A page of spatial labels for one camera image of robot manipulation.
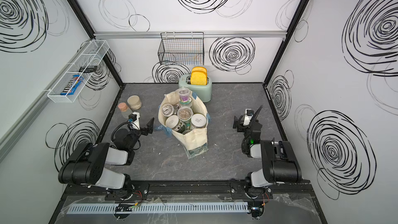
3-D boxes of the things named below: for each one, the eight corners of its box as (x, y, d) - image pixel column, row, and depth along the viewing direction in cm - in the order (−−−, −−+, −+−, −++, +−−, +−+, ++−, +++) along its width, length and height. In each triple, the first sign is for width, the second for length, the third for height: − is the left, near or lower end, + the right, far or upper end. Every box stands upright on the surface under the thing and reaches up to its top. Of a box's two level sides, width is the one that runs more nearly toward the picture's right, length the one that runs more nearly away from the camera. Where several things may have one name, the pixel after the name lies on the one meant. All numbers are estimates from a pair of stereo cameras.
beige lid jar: (128, 110, 106) (125, 104, 101) (132, 101, 111) (129, 95, 106) (140, 110, 106) (137, 104, 101) (143, 101, 111) (140, 95, 106)
